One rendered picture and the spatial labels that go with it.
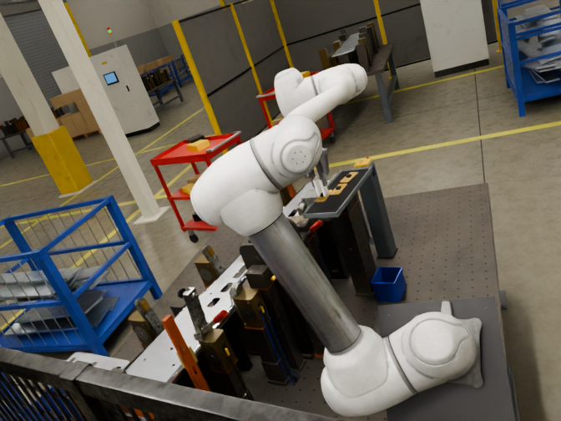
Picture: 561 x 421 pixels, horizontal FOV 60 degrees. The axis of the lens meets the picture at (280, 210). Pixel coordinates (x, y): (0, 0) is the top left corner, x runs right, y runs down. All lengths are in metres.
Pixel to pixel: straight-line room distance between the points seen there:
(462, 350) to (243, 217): 0.59
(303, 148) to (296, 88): 0.60
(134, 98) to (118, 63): 0.82
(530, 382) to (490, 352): 1.12
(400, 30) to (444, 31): 1.09
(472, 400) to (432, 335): 0.31
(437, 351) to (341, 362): 0.23
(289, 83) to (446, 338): 0.88
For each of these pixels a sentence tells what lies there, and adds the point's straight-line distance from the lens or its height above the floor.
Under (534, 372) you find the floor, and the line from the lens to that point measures 2.61.
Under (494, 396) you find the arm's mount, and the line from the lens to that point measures 1.46.
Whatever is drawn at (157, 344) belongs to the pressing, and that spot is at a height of 1.00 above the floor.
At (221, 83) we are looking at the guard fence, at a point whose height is 1.08.
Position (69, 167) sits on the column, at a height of 0.46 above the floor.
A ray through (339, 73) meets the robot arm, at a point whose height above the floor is 1.60.
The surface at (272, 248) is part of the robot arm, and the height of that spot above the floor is 1.37.
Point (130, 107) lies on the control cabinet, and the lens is 12.18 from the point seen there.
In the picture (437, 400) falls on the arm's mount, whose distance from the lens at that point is 1.47.
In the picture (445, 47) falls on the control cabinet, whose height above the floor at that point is 0.42.
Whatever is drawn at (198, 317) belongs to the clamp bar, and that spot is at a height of 1.13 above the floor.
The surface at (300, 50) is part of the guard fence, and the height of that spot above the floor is 0.89.
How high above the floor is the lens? 1.86
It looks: 23 degrees down
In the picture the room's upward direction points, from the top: 20 degrees counter-clockwise
